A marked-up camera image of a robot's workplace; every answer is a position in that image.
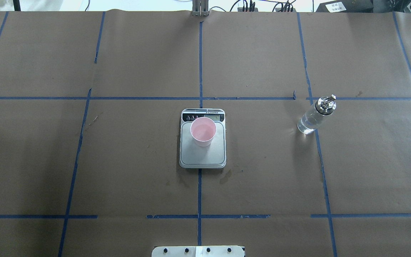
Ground pink plastic cup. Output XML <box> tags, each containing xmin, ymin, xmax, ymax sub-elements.
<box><xmin>190</xmin><ymin>117</ymin><xmax>217</xmax><ymax>147</ymax></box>

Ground clear glass sauce bottle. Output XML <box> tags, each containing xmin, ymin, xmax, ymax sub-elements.
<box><xmin>297</xmin><ymin>94</ymin><xmax>337</xmax><ymax>135</ymax></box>

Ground silver digital kitchen scale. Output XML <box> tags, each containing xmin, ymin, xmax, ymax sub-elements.
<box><xmin>178</xmin><ymin>109</ymin><xmax>227</xmax><ymax>169</ymax></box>

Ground black box with label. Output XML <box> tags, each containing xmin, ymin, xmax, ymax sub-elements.
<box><xmin>315</xmin><ymin>0</ymin><xmax>374</xmax><ymax>13</ymax></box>

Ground aluminium frame post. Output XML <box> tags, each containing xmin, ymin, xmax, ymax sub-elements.
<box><xmin>191</xmin><ymin>0</ymin><xmax>210</xmax><ymax>17</ymax></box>

